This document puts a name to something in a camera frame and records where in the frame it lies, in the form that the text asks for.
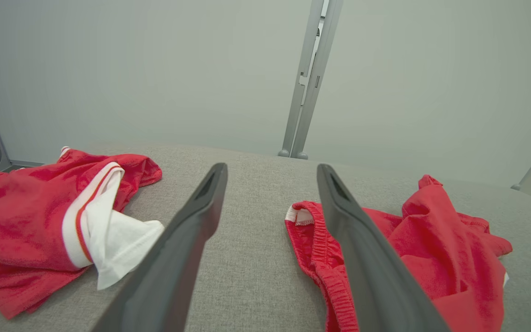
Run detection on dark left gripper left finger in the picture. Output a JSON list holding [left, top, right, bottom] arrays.
[[91, 162, 228, 332]]

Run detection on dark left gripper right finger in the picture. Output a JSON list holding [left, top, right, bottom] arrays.
[[316, 164, 450, 332]]

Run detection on red shorts white stripes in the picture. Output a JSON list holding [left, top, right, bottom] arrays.
[[285, 174, 513, 332]]

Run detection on red basketball jersey white trim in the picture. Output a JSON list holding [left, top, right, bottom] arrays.
[[0, 147, 165, 320]]

